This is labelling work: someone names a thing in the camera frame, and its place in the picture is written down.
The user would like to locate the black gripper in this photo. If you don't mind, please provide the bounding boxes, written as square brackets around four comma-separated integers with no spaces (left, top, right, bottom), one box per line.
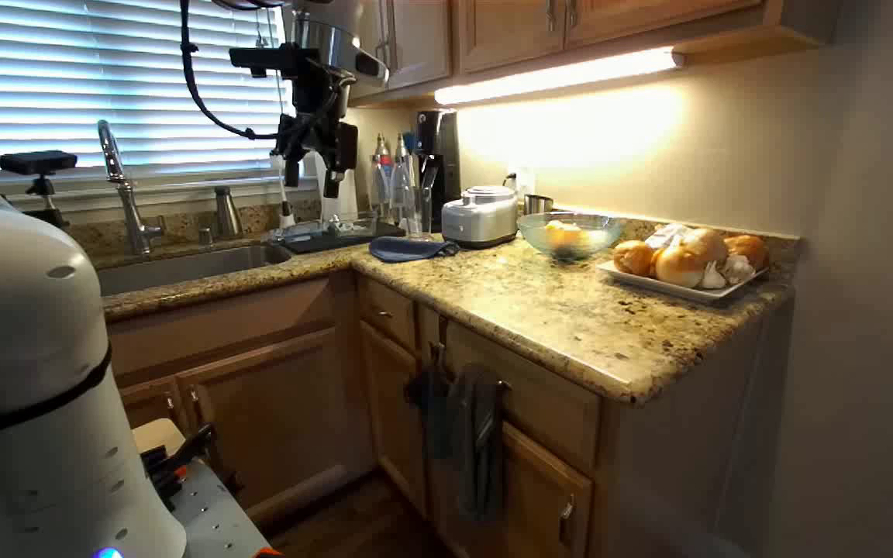
[274,72,360,202]

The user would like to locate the dark blue towel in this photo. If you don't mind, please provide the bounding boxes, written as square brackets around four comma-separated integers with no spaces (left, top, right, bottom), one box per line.
[405,344,460,460]

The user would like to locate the white paper towel roll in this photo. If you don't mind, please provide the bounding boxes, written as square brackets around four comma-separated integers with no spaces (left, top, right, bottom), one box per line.
[304,148,362,230]

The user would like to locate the folded blue towel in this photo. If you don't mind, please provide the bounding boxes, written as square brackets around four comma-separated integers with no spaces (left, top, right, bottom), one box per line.
[367,232,462,266]

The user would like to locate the silver countertop appliance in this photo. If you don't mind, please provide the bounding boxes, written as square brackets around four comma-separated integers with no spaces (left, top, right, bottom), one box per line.
[437,183,524,247]

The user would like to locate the black over-drawer towel hanger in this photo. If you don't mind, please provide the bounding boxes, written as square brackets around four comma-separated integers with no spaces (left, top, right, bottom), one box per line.
[418,338,514,402]

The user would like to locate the wooden drawer with towel hanger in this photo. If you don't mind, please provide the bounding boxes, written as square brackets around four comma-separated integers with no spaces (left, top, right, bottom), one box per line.
[441,319,605,474]

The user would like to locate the grey blue hanging towel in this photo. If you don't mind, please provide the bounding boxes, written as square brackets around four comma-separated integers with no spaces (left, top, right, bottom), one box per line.
[449,364,513,522]

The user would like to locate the small white soap bottle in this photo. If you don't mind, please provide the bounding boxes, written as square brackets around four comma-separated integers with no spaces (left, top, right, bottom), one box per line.
[267,153,300,232]

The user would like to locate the clear bottle with silver cap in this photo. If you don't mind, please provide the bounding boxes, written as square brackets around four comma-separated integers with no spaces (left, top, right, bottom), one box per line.
[367,132,400,234]

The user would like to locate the clear plastic container lid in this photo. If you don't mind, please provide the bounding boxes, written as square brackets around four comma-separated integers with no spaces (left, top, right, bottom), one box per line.
[267,219,379,258]

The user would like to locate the clear plastic bottle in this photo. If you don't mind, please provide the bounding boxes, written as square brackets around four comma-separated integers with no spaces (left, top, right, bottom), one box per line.
[394,131,426,234]

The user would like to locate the metal soap dispenser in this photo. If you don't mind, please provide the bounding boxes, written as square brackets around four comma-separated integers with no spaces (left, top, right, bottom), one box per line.
[212,183,245,245]

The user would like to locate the black soda maker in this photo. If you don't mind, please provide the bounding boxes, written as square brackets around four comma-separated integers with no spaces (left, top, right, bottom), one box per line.
[414,108,462,232]

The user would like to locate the stainless steel sink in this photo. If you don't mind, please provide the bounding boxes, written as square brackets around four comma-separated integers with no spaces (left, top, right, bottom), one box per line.
[94,238,295,300]

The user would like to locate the chrome kitchen faucet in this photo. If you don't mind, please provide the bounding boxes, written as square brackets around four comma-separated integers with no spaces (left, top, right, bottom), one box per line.
[94,118,169,260]

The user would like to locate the wooden upper cabinet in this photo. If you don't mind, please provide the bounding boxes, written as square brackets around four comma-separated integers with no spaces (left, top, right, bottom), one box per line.
[342,0,843,104]

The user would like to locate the window blinds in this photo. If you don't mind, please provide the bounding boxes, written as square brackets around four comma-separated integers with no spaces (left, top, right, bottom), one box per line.
[0,0,297,177]

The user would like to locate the under-cabinet light bar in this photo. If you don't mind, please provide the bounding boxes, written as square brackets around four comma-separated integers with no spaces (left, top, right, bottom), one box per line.
[430,43,689,111]

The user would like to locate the yellow fruit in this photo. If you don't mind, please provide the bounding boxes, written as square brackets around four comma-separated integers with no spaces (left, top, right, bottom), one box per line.
[544,218,585,253]

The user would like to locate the wooden sink cabinet door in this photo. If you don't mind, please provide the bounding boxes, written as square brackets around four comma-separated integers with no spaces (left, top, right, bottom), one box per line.
[170,326,369,522]

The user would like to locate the clear glass fruit bowl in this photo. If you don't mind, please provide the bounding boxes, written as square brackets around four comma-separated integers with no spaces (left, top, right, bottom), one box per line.
[514,211,626,264]

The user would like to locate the narrow wooden cabinet door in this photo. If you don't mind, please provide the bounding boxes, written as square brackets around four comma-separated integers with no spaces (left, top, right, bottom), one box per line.
[357,319,430,518]

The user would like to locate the golden bread roll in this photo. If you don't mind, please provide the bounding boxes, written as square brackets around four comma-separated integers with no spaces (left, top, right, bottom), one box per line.
[656,245,711,291]
[676,226,733,270]
[723,232,776,277]
[610,238,663,279]

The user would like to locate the grey perforated robot platform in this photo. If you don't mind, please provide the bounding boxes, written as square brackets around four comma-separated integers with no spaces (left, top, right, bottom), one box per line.
[129,415,277,558]

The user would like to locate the white rectangular tray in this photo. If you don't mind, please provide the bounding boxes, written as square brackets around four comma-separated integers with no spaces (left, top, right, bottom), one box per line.
[600,253,772,307]

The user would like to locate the wide wooden cabinet door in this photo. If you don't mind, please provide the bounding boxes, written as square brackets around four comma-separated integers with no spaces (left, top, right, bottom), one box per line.
[426,366,596,558]

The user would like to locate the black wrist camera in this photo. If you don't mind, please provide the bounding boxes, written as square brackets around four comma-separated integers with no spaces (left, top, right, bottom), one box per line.
[226,40,329,84]

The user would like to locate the wooden drawer with metal handle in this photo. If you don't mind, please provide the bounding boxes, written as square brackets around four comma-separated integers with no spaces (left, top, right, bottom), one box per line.
[355,270,423,355]

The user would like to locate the black camera on tripod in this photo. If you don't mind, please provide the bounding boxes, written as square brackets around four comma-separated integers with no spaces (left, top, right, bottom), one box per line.
[0,148,81,232]

